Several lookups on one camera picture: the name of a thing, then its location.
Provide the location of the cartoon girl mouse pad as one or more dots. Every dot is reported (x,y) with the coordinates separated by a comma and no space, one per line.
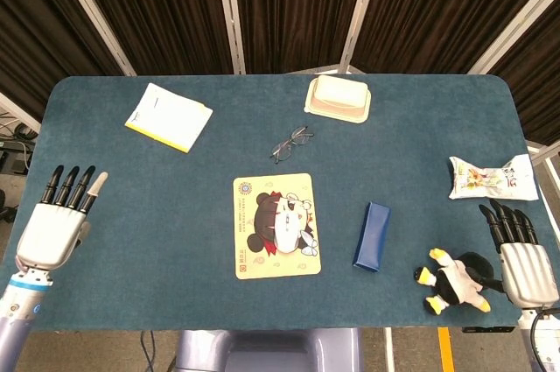
(284,181)

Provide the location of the purple-grey robot torso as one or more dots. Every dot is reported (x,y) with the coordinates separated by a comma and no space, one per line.
(262,350)

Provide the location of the black office chair base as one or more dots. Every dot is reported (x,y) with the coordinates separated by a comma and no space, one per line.
(5,212)

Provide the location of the white printed snack bag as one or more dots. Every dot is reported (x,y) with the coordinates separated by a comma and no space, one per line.
(485,177)

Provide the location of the black table control box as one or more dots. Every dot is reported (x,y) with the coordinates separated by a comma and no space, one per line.
(490,329)

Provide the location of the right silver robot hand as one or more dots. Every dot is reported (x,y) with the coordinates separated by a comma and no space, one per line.
(527,275)

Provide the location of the black-rimmed eyeglasses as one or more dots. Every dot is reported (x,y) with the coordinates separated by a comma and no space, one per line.
(283,151)

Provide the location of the dark pleated screen panel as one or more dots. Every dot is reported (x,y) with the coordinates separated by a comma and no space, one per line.
(44,39)
(538,83)
(297,9)
(166,9)
(437,9)

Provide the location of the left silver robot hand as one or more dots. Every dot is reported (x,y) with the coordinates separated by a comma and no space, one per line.
(50,236)

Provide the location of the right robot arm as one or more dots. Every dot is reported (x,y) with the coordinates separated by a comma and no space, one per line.
(547,337)

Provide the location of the black white plush penguin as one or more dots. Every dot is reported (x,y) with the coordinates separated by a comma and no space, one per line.
(455,284)

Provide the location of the blue glasses case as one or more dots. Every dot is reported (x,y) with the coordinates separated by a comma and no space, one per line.
(372,236)

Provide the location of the cream plastic lunch box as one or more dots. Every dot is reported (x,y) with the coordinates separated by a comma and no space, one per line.
(339,94)

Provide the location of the white notebook with yellow spine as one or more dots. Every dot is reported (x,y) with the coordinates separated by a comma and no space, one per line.
(170,118)

